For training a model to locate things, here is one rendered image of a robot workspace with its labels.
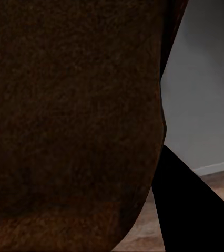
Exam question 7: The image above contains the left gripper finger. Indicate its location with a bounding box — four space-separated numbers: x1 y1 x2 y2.
151 145 224 252

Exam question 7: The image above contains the sandal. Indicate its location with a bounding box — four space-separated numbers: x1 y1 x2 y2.
0 0 189 252

